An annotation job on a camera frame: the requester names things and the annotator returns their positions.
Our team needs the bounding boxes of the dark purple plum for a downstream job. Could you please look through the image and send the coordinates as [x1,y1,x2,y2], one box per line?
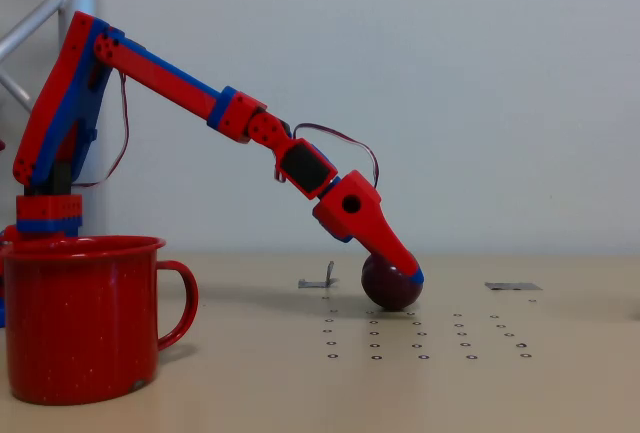
[360,252,424,312]

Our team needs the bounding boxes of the flat metal plate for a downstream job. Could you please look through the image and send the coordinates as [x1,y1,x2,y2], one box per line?
[484,281,543,292]

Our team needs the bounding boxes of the red enamel mug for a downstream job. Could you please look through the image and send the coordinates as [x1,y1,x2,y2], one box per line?
[0,235,200,407]

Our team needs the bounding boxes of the short diagonal aluminium tube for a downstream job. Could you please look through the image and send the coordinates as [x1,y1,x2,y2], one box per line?
[0,70,34,114]

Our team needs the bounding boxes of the long diagonal aluminium tube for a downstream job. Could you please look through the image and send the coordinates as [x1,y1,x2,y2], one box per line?
[0,0,72,62]

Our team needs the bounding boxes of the red white gripper servo cable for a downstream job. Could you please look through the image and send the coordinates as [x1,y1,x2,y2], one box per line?
[292,122,381,189]

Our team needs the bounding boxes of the small metal bracket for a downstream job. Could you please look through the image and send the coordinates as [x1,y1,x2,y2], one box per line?
[297,260,340,290]

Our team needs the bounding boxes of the red white arm servo cable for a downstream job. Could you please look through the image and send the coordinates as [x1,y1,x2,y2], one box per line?
[74,71,131,189]

